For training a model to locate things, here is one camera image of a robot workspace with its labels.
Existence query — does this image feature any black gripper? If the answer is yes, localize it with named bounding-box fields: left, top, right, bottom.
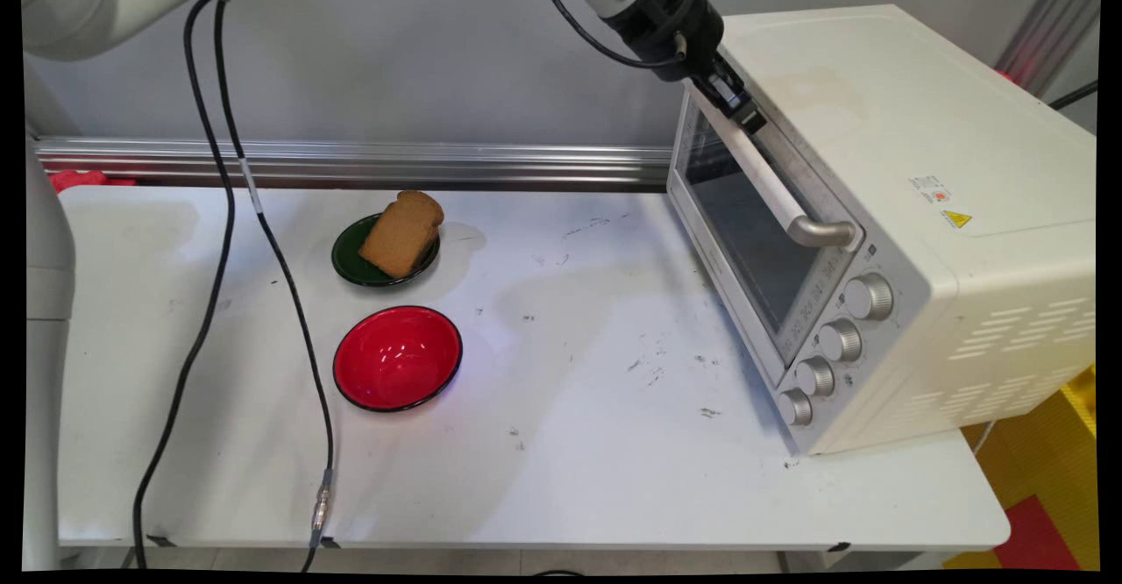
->
left=603, top=0, right=770, bottom=136

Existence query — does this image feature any white bar oven door handle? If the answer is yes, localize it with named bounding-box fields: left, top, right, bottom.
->
left=687, top=84, right=859, bottom=250

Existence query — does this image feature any glass oven door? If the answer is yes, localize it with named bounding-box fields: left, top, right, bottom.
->
left=666, top=84, right=870, bottom=389

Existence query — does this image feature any cream toaster oven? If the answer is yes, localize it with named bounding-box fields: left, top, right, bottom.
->
left=666, top=4, right=1097, bottom=457

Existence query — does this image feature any white label sticker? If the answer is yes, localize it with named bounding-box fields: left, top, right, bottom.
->
left=908, top=174, right=953, bottom=208

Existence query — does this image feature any largest silver oven knob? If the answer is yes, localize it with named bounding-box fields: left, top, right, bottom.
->
left=843, top=273, right=896, bottom=322

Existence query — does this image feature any smallest silver oven knob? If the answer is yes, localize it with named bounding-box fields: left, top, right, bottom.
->
left=778, top=388, right=815, bottom=428

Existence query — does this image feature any brown bread slice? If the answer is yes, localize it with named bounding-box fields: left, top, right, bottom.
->
left=359, top=190, right=445, bottom=280

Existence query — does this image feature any dark green plate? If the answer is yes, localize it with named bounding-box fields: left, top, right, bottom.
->
left=331, top=213, right=442, bottom=288

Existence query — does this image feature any red bowl with black rim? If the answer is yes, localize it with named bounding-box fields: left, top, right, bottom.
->
left=332, top=305, right=464, bottom=413

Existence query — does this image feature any yellow foam floor tile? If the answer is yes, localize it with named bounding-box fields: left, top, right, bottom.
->
left=942, top=365, right=1101, bottom=572

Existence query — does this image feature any red foam floor tile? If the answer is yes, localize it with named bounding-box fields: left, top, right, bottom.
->
left=992, top=495, right=1081, bottom=572

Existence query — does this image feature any red cloth object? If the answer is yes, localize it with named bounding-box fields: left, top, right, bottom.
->
left=47, top=169, right=138, bottom=196

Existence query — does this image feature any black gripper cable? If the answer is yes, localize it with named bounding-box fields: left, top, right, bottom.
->
left=525, top=0, right=691, bottom=70

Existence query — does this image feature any horizontal aluminium rail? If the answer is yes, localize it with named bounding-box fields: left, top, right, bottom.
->
left=33, top=136, right=674, bottom=193

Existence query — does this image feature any aluminium frame post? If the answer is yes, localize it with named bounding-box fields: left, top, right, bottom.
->
left=994, top=0, right=1102, bottom=99

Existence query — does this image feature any black cable behind oven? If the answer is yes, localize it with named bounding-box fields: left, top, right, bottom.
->
left=1047, top=81, right=1099, bottom=113

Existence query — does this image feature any black cable with metal connector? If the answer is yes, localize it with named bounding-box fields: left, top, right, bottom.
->
left=213, top=0, right=337, bottom=573

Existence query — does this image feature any long black hanging cable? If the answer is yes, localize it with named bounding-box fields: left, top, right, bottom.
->
left=131, top=0, right=238, bottom=570

